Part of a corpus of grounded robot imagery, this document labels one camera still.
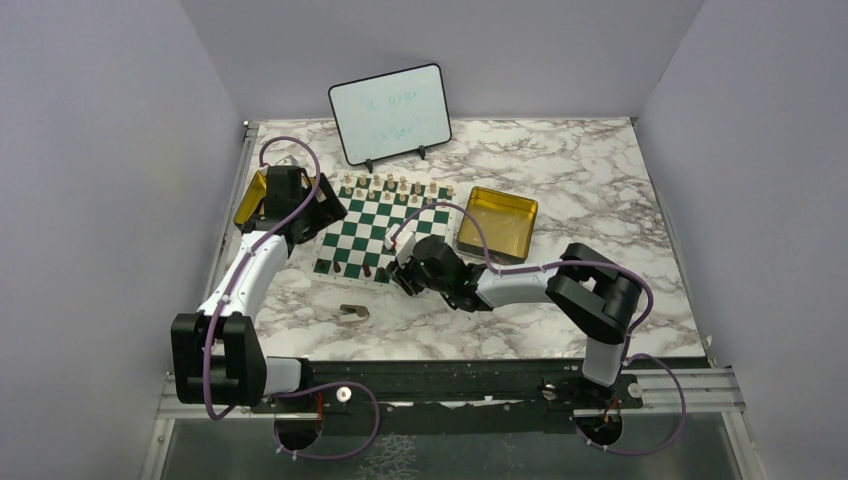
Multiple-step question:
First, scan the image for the beige plastic clip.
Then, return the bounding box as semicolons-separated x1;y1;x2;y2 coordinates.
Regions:
339;304;370;323

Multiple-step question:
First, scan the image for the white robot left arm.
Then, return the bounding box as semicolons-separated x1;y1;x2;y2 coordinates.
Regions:
171;166;347;411

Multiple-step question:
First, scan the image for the green white chess board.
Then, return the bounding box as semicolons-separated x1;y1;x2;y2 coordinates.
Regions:
309;204;420;293

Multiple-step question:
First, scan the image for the gold tin box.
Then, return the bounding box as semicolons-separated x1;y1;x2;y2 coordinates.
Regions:
465;186;538;265
233;170;267;228

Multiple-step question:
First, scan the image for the small whiteboard on stand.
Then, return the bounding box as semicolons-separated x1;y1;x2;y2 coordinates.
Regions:
328;63;453;166

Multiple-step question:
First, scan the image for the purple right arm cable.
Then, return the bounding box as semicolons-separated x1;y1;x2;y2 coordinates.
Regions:
390;201;656;359

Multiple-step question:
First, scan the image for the right gold tin box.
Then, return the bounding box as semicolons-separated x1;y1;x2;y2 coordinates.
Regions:
465;186;538;265

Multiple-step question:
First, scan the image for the left gold tin box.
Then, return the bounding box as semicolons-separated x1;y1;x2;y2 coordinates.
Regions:
233;170;267;228

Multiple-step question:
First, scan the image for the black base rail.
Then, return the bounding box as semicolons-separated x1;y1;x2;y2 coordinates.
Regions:
250;359;643;440

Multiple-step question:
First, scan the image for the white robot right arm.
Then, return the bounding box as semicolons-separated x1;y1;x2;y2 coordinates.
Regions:
384;232;653;407

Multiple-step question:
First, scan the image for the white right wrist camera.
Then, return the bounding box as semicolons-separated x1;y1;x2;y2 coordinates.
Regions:
384;224;416;258

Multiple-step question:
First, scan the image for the light chess pieces row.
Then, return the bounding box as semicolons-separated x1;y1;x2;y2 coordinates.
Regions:
331;172;458;212

